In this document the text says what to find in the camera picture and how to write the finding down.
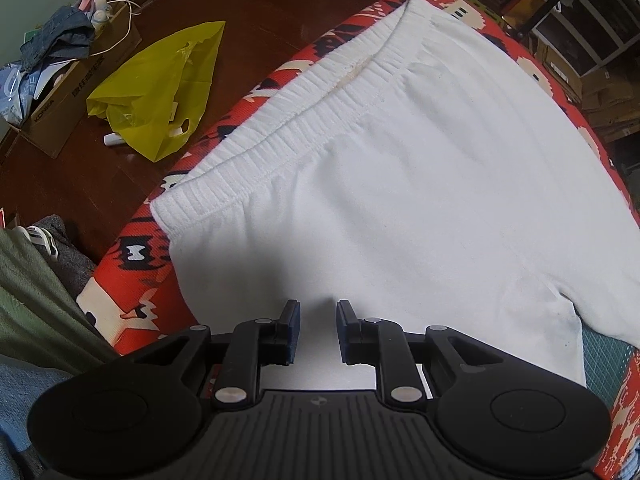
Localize yellow plastic bag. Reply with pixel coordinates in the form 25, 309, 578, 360
85, 20, 227, 163

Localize denim clothing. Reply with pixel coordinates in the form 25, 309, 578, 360
19, 4, 97, 69

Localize open cardboard box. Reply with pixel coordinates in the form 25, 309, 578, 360
0, 1, 144, 159

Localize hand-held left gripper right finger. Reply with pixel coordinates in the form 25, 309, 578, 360
336, 298, 506, 407

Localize red patterned tablecloth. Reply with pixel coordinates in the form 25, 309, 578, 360
79, 0, 640, 472

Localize green cutting mat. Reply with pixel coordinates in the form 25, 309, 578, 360
581, 329, 639, 412

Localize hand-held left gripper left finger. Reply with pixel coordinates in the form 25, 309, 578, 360
132, 298, 303, 410

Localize white sweatpants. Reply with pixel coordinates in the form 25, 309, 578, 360
149, 0, 640, 389

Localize blue cloth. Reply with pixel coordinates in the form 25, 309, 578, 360
0, 354, 77, 480

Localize grey white striped shoe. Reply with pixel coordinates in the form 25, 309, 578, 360
12, 213, 100, 302

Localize stack of flattened cardboard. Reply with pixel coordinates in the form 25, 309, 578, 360
539, 44, 640, 144

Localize person's green trouser leg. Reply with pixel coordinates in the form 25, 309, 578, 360
0, 226, 122, 362

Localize white cord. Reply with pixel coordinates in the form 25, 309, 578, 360
89, 0, 144, 57

